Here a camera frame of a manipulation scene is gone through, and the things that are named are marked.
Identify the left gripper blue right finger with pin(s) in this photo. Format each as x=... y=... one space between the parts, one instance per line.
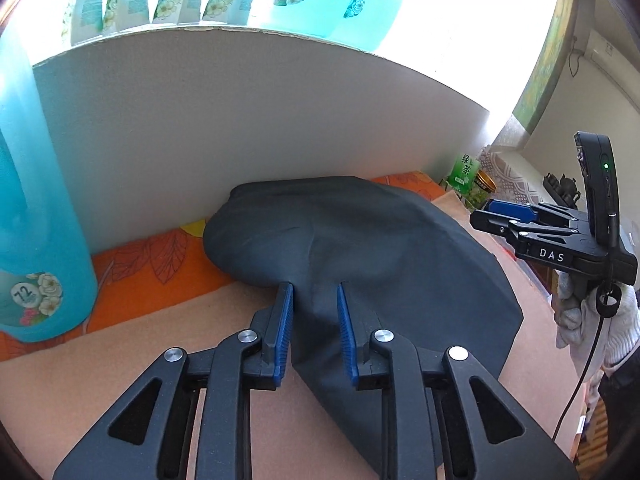
x=354 y=339

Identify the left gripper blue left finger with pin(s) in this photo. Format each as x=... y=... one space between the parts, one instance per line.
x=276 y=337

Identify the black pants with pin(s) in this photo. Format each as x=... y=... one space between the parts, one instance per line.
x=396 y=254

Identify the right hand white glove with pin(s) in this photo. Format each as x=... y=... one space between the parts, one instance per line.
x=595 y=343

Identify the black tea set tray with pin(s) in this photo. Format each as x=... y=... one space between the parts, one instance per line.
x=563 y=190

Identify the white lace covered table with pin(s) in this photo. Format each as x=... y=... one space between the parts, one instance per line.
x=516 y=179

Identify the round tin can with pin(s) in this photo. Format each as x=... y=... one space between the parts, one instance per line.
x=481 y=189

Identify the green tea box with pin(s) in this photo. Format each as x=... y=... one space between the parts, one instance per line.
x=463 y=173

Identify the white air conditioner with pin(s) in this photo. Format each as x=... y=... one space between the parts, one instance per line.
x=615 y=66

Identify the blue detergent bottle near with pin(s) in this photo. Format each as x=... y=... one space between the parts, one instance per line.
x=48 y=285

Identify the green landscape wall painting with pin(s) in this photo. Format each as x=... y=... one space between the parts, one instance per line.
x=548 y=68

